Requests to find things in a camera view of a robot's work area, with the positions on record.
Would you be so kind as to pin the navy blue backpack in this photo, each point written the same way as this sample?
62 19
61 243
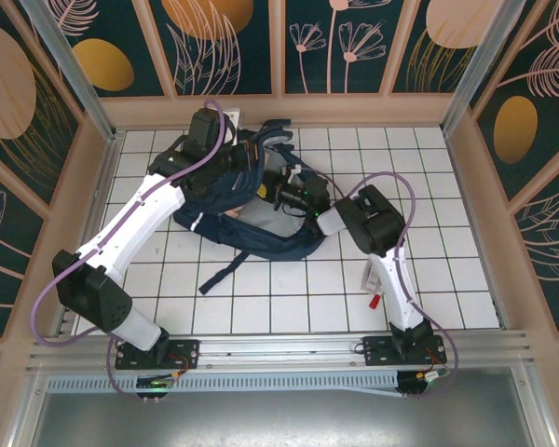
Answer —
205 223

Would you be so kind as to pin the marker pack with red cap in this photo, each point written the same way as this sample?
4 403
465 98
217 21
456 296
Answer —
370 279

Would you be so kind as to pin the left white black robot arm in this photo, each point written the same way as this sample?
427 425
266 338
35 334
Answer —
130 233

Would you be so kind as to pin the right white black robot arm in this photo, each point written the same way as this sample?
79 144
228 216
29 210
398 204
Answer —
400 298

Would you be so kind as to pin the grey metal shelf panel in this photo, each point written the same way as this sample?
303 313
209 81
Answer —
279 423

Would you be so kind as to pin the aluminium side rail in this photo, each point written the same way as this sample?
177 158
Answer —
463 195
102 186

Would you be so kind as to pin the aluminium frame post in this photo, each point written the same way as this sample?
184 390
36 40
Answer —
489 70
70 70

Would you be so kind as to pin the aluminium mounting rail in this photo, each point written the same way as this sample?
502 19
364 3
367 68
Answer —
279 349

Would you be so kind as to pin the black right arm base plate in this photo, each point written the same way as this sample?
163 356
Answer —
375 351

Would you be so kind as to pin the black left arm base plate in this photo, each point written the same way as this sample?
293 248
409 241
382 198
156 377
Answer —
186 354

